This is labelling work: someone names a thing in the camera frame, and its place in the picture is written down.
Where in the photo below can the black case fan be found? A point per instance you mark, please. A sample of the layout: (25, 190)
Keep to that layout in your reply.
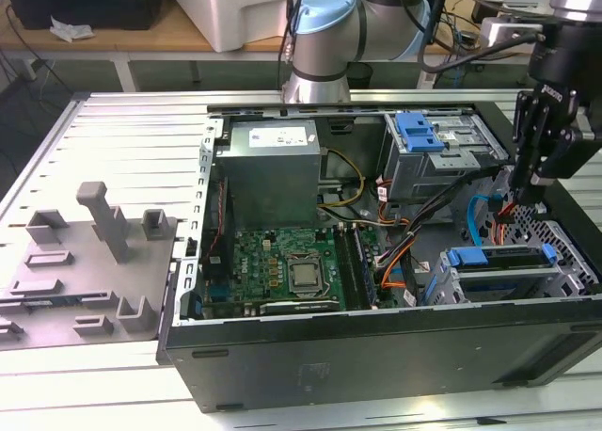
(221, 214)

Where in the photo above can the blue plastic latch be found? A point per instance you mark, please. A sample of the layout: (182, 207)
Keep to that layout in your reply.
(416, 139)

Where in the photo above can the small black box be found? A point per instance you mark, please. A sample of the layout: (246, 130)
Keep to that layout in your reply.
(484, 8)

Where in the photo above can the black mesh bin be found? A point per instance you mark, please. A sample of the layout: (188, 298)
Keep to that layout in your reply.
(362, 75)

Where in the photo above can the green motherboard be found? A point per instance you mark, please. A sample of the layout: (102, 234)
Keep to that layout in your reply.
(256, 257)

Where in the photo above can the large black box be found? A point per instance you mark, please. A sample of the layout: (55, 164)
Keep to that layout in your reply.
(117, 3)

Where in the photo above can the wooden desk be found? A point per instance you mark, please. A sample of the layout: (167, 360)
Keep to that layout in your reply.
(155, 36)

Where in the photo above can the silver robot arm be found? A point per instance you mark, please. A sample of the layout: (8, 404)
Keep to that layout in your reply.
(324, 40)

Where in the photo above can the grey power supply unit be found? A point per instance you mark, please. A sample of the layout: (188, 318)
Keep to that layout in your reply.
(268, 186)

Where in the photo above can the black RAM slot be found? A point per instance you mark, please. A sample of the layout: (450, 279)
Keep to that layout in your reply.
(364, 271)
(345, 266)

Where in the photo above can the silver CPU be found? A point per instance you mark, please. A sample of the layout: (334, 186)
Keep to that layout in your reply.
(305, 276)

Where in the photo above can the hard disk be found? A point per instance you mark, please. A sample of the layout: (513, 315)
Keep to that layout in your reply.
(470, 257)

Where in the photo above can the CPU socket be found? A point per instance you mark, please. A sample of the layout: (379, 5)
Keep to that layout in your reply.
(287, 280)

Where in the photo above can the white crumpled tissue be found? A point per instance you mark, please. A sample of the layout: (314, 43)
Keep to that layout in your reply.
(70, 31)

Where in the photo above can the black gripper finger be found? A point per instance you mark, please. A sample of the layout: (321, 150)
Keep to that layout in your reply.
(574, 153)
(529, 167)

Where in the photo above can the black graphics card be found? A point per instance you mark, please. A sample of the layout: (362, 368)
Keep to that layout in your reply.
(301, 307)

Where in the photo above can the grey parts rack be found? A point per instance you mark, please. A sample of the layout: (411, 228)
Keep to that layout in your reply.
(80, 280)

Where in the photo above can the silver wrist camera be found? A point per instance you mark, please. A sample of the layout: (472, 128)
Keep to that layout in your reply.
(498, 31)

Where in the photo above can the grey metal disk bay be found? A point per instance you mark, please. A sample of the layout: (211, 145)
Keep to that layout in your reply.
(527, 273)

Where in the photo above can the white plastic box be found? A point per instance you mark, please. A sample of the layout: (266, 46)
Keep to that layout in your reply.
(226, 12)

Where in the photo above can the black PC case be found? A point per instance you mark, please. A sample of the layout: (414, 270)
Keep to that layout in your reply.
(329, 365)

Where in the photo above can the grey optical drive cage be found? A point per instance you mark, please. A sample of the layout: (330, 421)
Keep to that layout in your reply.
(414, 177)

